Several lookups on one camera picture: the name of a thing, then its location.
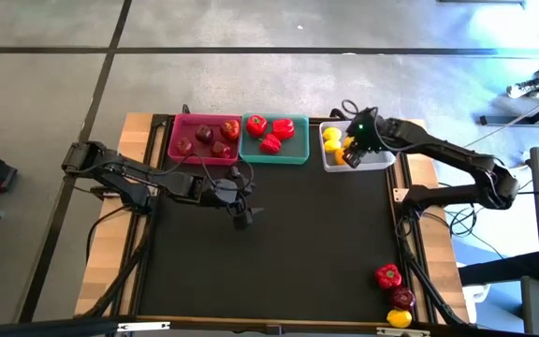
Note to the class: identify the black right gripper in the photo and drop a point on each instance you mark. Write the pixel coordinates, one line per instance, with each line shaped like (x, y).
(367, 131)

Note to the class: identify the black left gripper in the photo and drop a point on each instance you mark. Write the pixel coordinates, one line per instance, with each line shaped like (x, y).
(225, 192)

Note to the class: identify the red apple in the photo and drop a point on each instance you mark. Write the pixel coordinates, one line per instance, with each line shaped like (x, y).
(221, 150)
(204, 134)
(184, 146)
(230, 129)
(402, 298)

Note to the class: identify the red bell pepper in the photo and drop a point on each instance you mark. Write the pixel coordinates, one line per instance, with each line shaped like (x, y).
(282, 128)
(270, 144)
(256, 125)
(388, 276)

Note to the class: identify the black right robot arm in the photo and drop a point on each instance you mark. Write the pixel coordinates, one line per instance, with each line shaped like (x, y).
(438, 150)

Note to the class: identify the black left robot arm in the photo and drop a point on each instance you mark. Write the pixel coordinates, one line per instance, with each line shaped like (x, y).
(124, 171)

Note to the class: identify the white plastic basket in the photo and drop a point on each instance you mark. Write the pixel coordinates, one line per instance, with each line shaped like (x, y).
(377, 161)

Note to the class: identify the teal plastic basket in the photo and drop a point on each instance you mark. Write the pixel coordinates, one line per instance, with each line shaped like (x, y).
(297, 150)

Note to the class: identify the pink plastic basket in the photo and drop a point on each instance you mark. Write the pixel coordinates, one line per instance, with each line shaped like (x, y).
(178, 126)

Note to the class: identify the grey metal floor bar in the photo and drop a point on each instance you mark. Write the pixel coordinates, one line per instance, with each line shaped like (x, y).
(499, 121)

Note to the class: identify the white metal corner bracket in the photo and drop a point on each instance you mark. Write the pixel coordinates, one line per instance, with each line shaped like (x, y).
(397, 194)

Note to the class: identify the white metal frame bracket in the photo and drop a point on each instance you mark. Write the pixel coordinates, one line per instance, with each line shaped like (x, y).
(143, 326)
(403, 332)

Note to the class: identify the black aluminium rig frame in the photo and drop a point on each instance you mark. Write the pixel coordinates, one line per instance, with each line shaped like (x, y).
(40, 330)

